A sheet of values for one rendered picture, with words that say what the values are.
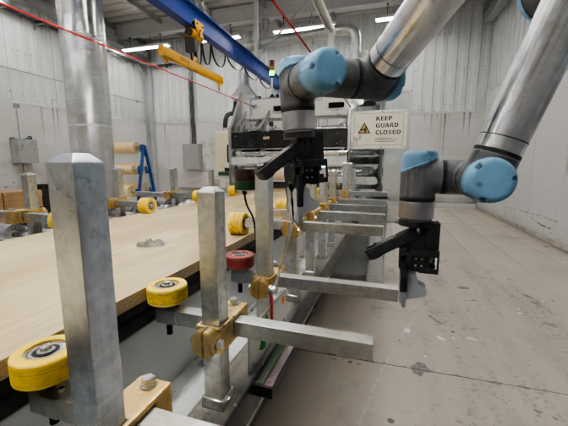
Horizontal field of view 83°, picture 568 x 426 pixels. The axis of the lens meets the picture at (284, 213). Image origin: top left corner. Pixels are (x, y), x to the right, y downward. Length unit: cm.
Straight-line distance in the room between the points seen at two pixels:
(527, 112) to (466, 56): 918
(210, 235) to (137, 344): 33
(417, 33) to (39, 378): 72
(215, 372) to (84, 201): 42
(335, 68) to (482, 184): 31
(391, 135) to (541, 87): 240
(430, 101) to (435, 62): 94
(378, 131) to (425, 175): 229
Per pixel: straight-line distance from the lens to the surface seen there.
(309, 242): 130
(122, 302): 70
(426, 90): 955
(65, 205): 37
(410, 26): 62
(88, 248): 37
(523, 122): 65
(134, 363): 82
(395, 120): 303
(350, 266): 334
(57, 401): 57
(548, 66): 67
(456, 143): 948
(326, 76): 62
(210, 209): 56
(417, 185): 75
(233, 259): 87
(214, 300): 60
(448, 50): 983
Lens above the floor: 115
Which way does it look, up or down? 9 degrees down
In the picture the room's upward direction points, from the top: straight up
